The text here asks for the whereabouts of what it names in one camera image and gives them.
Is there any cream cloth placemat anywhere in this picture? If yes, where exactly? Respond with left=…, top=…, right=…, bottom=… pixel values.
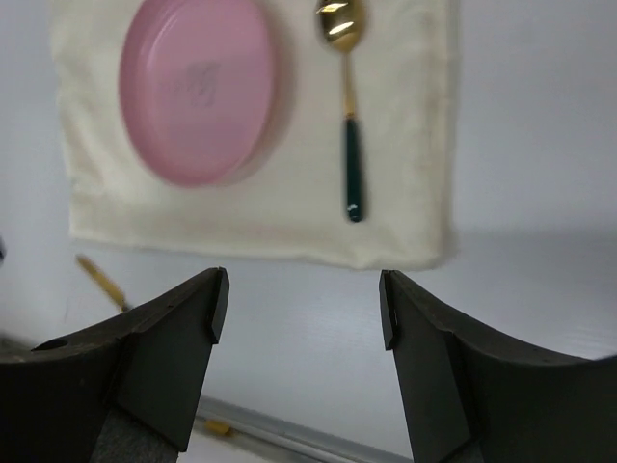
left=49, top=1, right=457, bottom=269

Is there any pink plate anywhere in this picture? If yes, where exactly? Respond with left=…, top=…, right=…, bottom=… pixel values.
left=118, top=1, right=289, bottom=188

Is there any gold knife green handle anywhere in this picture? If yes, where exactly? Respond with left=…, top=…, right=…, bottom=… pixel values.
left=76, top=255, right=131, bottom=313

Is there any gold spoon green handle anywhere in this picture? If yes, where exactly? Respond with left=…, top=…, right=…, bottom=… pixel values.
left=315, top=0, right=366, bottom=223

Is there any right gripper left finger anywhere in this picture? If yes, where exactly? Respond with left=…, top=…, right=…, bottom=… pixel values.
left=1, top=268, right=229, bottom=462

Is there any gold fork green handle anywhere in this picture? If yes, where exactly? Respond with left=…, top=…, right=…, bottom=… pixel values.
left=203, top=420, right=233, bottom=437

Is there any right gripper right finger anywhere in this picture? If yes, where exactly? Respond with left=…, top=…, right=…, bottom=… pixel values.
left=380, top=270, right=616, bottom=462

